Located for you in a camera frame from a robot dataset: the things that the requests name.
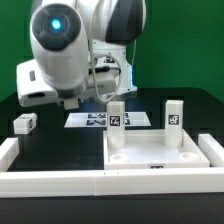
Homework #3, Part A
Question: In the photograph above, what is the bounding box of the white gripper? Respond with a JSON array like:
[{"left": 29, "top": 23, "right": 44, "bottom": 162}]
[{"left": 15, "top": 59, "right": 123, "bottom": 110}]

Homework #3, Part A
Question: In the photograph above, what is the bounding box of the white square tabletop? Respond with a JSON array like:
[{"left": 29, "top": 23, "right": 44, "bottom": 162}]
[{"left": 103, "top": 129, "right": 210, "bottom": 170}]

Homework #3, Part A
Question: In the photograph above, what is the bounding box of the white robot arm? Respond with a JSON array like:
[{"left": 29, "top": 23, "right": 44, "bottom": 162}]
[{"left": 16, "top": 0, "right": 146, "bottom": 109}]

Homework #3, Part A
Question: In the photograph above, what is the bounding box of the white sheet with fiducial tags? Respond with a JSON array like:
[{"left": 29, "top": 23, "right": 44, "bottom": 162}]
[{"left": 64, "top": 112, "right": 151, "bottom": 128}]

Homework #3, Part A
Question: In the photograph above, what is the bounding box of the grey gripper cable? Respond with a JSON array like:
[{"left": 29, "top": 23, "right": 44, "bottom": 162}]
[{"left": 87, "top": 39, "right": 123, "bottom": 104}]

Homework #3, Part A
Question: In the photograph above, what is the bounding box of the white U-shaped fence wall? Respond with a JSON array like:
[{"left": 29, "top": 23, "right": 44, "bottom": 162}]
[{"left": 0, "top": 138, "right": 224, "bottom": 198}]

